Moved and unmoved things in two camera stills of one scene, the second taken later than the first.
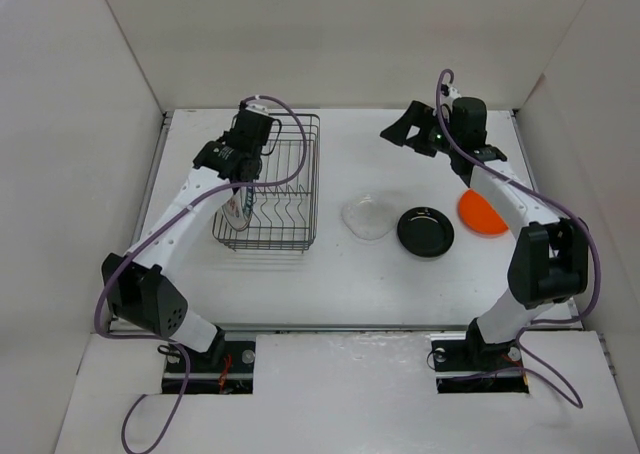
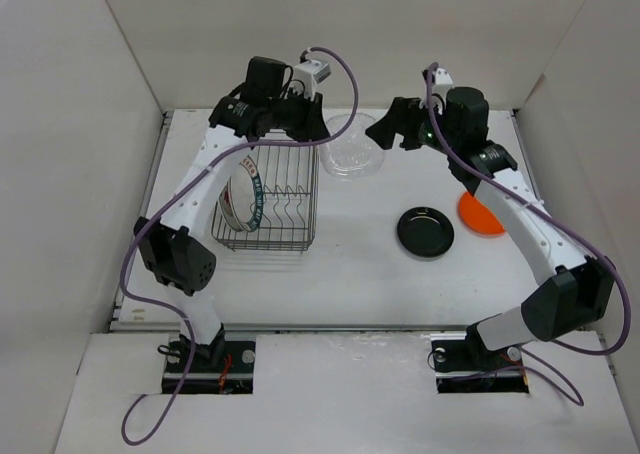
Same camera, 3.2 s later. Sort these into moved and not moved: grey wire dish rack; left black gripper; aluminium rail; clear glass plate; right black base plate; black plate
Moved: left black gripper; clear glass plate
Not moved: aluminium rail; black plate; grey wire dish rack; right black base plate
